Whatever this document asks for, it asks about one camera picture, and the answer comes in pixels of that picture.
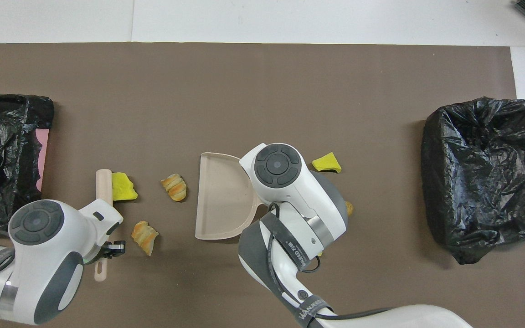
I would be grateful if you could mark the brown table mat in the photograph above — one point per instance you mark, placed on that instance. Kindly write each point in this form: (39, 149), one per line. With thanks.
(198, 91)

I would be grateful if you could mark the yellow sponge piece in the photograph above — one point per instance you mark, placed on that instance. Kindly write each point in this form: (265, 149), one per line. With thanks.
(326, 163)
(123, 189)

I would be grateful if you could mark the toy croissant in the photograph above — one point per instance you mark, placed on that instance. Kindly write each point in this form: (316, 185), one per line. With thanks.
(144, 236)
(174, 187)

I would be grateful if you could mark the beige plastic dustpan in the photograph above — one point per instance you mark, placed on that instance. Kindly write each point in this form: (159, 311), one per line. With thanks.
(219, 200)

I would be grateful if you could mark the pink plastic bin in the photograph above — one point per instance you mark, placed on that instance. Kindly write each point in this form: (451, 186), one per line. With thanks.
(43, 155)

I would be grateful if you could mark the brown bread roll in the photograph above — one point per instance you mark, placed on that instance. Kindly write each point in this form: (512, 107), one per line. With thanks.
(349, 208)

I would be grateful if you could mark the beige hand brush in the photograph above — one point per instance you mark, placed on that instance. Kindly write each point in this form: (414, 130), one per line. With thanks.
(104, 187)

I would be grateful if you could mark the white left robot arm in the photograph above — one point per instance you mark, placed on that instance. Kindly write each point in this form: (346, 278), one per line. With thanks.
(39, 273)

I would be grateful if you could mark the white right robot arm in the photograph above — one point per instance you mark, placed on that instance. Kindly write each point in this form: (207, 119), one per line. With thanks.
(290, 191)

